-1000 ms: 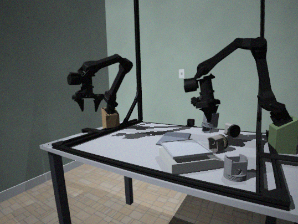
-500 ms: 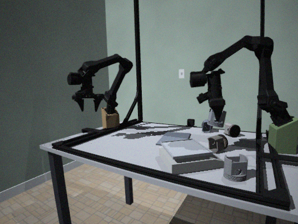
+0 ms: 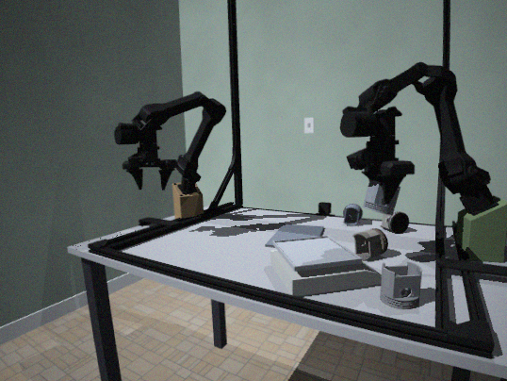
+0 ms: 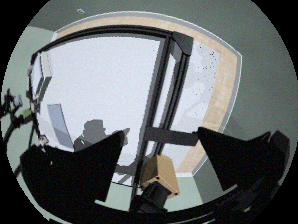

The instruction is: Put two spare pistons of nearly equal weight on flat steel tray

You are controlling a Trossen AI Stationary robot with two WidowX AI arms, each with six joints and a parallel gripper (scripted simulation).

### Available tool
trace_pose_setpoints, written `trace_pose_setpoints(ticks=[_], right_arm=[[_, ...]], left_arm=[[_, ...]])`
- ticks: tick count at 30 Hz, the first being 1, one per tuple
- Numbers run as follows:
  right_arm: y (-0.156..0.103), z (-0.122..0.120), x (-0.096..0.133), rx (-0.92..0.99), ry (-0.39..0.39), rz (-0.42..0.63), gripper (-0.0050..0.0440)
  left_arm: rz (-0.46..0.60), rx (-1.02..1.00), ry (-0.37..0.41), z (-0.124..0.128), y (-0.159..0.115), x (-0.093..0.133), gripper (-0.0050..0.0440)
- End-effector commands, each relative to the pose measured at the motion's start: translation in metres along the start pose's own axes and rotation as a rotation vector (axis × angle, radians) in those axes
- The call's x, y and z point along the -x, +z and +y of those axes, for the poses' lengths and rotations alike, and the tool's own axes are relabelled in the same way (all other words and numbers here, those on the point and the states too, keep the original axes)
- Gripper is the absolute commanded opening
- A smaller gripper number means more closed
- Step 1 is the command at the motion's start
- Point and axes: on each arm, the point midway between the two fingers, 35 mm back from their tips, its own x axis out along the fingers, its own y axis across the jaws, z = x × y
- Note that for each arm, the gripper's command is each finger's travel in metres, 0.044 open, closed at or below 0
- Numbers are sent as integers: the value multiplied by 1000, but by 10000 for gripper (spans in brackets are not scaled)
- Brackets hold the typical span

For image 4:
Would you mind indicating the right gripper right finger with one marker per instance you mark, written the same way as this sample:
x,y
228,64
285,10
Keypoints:
x,y
229,156

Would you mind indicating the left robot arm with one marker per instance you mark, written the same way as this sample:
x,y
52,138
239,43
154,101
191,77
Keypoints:
x,y
18,121

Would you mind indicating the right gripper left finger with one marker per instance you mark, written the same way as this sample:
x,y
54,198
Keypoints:
x,y
93,166

